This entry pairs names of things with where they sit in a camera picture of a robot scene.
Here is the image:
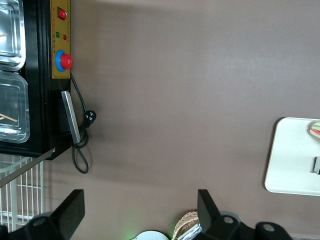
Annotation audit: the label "black power cable with plug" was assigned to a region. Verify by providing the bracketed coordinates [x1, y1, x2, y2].
[69, 73, 98, 174]

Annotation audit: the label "silver handle bar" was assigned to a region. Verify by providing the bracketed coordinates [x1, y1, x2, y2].
[60, 90, 81, 145]

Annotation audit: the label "wrapped triangle sandwich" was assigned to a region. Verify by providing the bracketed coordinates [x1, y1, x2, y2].
[307, 120, 320, 141]

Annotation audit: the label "cream plastic tray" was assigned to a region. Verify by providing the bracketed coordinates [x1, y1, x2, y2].
[264, 116, 320, 196]

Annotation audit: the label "stacked aluminium foil trays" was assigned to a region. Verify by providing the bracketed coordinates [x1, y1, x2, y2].
[178, 223, 203, 240]

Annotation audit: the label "light oval wicker basket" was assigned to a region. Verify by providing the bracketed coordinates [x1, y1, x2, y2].
[172, 210, 201, 240]

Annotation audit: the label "silver metal lever strip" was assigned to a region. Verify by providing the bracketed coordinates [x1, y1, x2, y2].
[0, 147, 56, 189]

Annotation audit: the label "steel food tray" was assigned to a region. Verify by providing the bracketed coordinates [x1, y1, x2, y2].
[0, 0, 27, 72]
[0, 71, 31, 144]

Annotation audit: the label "yellow control panel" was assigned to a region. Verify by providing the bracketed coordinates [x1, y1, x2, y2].
[50, 0, 72, 80]

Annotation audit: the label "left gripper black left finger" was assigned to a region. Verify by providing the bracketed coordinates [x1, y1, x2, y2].
[9, 189, 86, 240]

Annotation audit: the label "red emergency stop button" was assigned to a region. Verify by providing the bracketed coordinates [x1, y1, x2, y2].
[55, 49, 74, 72]

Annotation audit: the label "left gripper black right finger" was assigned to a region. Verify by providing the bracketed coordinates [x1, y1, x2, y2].
[197, 189, 256, 240]

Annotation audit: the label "black sealing machine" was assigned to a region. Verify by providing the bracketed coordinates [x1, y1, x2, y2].
[0, 0, 73, 161]

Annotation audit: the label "white wire rack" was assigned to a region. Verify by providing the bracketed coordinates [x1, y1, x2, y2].
[0, 154, 46, 233]

